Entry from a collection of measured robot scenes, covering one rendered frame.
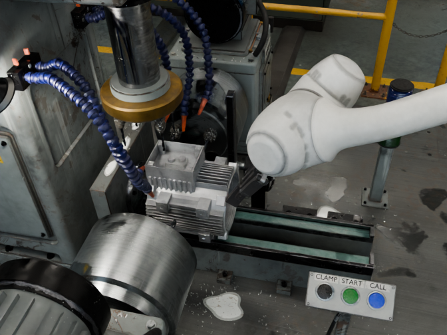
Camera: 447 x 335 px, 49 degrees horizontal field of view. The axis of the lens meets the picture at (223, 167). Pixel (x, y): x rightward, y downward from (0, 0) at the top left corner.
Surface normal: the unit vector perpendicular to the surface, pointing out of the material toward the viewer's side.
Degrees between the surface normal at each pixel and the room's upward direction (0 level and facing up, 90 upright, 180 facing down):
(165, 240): 36
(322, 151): 80
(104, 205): 90
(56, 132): 90
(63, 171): 90
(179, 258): 58
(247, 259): 90
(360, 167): 0
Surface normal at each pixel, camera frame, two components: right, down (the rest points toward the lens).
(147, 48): 0.68, 0.47
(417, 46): -0.04, -0.75
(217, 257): -0.23, 0.66
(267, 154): -0.63, 0.45
